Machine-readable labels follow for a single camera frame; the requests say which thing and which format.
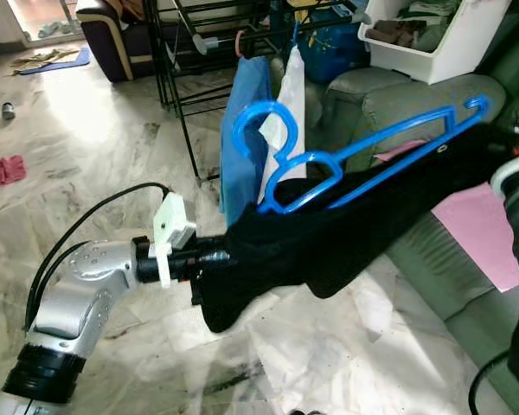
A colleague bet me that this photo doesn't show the black garment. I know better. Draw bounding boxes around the black garment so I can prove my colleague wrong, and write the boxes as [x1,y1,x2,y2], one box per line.
[194,119,519,335]

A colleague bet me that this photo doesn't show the pink hanger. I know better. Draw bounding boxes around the pink hanger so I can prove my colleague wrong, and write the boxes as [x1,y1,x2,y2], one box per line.
[233,29,248,61]

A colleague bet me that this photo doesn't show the blue hanging garment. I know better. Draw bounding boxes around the blue hanging garment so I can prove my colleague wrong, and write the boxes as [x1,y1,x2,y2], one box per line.
[218,55,275,228]

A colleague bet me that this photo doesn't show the white hanging shirt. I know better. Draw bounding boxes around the white hanging shirt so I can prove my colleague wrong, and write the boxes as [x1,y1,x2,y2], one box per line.
[257,44,309,205]

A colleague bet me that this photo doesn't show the black metal drying rack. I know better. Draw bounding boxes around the black metal drying rack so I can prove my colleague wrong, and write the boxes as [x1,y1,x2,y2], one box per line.
[142,0,370,184]

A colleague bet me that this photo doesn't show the red floor cloth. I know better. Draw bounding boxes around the red floor cloth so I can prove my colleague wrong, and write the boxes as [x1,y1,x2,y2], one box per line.
[0,155,28,192]

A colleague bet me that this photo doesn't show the pink mat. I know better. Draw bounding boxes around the pink mat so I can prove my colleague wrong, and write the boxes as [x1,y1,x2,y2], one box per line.
[371,138,519,294]

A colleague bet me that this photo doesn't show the purple armchair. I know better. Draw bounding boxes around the purple armchair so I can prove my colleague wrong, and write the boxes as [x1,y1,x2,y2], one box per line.
[74,0,163,86]

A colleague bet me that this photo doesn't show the blue bag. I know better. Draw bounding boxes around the blue bag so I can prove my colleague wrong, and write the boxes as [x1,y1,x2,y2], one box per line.
[298,7,370,86]

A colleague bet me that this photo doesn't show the green leather sofa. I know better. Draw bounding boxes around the green leather sofa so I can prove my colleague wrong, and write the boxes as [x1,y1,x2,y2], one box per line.
[315,0,519,415]

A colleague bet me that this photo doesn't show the blue door mat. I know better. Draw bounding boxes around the blue door mat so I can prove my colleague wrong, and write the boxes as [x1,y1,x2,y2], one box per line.
[8,47,93,77]

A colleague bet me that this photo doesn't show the brown folded clothes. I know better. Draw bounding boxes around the brown folded clothes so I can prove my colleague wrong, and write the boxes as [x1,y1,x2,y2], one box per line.
[367,18,430,49]

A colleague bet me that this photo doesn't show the white plastic storage bin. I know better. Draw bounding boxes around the white plastic storage bin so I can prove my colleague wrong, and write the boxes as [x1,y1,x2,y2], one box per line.
[356,0,513,86]

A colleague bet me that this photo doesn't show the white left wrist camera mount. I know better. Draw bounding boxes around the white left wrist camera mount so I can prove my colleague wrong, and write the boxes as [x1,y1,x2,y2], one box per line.
[151,191,199,289]

